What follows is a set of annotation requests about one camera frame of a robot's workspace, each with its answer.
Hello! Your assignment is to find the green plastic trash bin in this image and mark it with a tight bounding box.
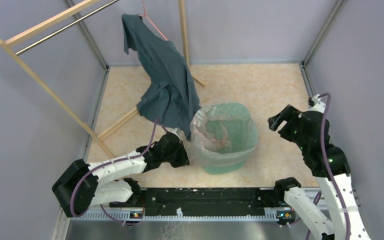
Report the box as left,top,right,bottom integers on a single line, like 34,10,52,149
195,102,260,175

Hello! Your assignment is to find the pink plastic trash bag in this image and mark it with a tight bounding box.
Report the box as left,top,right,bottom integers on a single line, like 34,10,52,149
189,102,260,168

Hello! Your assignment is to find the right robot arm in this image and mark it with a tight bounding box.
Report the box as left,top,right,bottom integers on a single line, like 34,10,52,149
267,102,370,240

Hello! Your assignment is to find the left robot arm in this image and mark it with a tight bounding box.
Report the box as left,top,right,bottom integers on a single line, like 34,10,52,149
51,132,190,218

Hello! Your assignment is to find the dark teal shirt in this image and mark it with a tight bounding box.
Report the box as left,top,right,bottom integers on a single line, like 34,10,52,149
122,14,201,140

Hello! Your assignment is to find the pink clothes hanger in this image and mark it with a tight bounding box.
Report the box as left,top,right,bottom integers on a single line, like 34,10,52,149
139,0,168,42

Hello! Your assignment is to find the wooden clothes rack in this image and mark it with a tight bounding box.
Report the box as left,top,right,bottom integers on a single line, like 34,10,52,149
0,0,206,158

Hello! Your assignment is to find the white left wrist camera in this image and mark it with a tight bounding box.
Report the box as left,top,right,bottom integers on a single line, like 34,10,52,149
168,128,181,138

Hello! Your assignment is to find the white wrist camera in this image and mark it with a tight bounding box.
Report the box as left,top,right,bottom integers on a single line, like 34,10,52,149
308,94,326,114
168,128,181,138

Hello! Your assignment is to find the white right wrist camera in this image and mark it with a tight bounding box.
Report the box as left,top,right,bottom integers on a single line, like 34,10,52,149
308,94,326,114

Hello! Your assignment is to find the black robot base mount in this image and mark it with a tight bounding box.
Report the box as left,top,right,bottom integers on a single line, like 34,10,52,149
109,187,307,218

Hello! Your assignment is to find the grey slotted cable duct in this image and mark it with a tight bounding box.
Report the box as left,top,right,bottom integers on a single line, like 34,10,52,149
72,208,279,222

